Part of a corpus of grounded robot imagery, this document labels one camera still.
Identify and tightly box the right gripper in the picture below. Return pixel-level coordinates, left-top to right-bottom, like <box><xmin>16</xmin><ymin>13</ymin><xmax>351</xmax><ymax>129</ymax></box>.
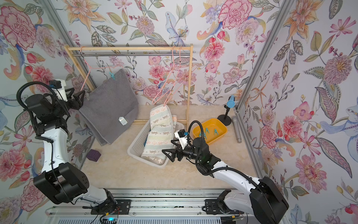
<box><xmin>164</xmin><ymin>139</ymin><xmax>205</xmax><ymax>164</ymax></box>

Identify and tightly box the pastel striped bunny towel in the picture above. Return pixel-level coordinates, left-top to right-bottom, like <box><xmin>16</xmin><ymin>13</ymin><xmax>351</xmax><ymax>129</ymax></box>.
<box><xmin>141</xmin><ymin>105</ymin><xmax>177</xmax><ymax>166</ymax></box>

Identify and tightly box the grey terry towel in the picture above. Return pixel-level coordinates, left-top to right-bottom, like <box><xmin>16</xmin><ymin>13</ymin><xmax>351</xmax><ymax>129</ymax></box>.
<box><xmin>79</xmin><ymin>69</ymin><xmax>139</xmax><ymax>146</ymax></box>

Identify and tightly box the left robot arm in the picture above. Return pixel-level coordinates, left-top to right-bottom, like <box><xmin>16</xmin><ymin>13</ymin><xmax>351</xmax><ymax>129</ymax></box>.
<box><xmin>16</xmin><ymin>80</ymin><xmax>118</xmax><ymax>215</ymax></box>

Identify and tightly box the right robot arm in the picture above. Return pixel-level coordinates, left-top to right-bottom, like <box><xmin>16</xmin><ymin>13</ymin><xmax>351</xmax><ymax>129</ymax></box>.
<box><xmin>162</xmin><ymin>120</ymin><xmax>289</xmax><ymax>224</ymax></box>

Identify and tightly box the white perforated plastic basket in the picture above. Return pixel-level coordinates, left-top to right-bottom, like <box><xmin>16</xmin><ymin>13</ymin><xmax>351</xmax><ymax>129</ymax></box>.
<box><xmin>127</xmin><ymin>121</ymin><xmax>184</xmax><ymax>168</ymax></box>

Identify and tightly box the yellow plastic bin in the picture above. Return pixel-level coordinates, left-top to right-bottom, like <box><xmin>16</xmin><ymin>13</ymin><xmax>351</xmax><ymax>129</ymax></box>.
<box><xmin>202</xmin><ymin>118</ymin><xmax>227</xmax><ymax>145</ymax></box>

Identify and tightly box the purple cube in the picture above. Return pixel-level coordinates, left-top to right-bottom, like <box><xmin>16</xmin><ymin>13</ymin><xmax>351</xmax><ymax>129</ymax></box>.
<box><xmin>86</xmin><ymin>149</ymin><xmax>101</xmax><ymax>162</ymax></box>

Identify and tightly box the black stand blue knob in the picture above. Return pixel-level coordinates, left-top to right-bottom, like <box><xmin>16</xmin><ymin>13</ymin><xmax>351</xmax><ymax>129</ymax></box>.
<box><xmin>217</xmin><ymin>95</ymin><xmax>235</xmax><ymax>126</ymax></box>

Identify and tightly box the silver metal cylinder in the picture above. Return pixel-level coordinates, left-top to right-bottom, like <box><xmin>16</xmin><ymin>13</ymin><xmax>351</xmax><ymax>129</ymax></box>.
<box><xmin>231</xmin><ymin>115</ymin><xmax>242</xmax><ymax>143</ymax></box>

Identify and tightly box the wooden clothes rack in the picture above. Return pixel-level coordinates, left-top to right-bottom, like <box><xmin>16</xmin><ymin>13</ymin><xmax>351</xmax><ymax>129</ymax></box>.
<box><xmin>64</xmin><ymin>43</ymin><xmax>195</xmax><ymax>130</ymax></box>

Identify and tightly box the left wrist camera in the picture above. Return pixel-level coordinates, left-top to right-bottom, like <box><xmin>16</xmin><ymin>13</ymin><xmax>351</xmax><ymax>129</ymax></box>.
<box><xmin>49</xmin><ymin>79</ymin><xmax>68</xmax><ymax>102</ymax></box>

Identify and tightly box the metal linear rail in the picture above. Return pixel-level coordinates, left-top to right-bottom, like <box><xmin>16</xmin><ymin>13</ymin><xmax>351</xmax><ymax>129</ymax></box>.
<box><xmin>44</xmin><ymin>188</ymin><xmax>289</xmax><ymax>224</ymax></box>

